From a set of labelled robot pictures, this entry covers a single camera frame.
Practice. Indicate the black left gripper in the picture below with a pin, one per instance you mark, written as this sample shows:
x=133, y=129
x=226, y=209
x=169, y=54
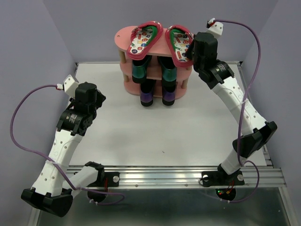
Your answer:
x=100, y=98

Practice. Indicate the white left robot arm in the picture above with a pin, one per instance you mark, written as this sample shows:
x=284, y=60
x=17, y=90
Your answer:
x=52, y=192

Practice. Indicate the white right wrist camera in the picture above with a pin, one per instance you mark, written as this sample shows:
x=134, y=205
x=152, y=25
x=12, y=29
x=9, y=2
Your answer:
x=214, y=28

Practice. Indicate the green loafer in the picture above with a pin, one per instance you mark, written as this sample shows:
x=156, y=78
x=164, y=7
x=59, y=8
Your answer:
x=139, y=69
x=169, y=71

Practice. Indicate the aluminium front rail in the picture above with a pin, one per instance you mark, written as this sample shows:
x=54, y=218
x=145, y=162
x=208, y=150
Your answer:
x=174, y=177

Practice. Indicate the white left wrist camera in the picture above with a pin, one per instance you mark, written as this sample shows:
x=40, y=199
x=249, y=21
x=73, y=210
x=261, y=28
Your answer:
x=69, y=85

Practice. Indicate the purple loafer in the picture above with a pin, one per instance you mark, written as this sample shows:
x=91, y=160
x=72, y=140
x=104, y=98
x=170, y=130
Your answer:
x=169, y=93
x=147, y=92

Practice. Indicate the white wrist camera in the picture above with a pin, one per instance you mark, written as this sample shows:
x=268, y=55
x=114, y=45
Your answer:
x=69, y=85
x=214, y=28

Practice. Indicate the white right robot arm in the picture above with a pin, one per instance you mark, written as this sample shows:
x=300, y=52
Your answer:
x=254, y=131

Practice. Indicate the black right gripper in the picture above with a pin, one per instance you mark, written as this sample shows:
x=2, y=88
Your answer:
x=189, y=52

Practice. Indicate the pink three-tier shoe shelf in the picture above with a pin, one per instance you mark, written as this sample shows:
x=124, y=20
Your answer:
x=122, y=41

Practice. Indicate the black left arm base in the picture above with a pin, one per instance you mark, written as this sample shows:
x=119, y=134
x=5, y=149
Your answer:
x=97, y=178

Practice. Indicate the red flip-flop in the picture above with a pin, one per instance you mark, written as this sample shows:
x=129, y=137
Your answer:
x=142, y=38
x=178, y=39

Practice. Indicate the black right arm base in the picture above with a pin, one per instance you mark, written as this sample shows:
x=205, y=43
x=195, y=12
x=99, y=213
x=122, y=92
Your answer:
x=226, y=183

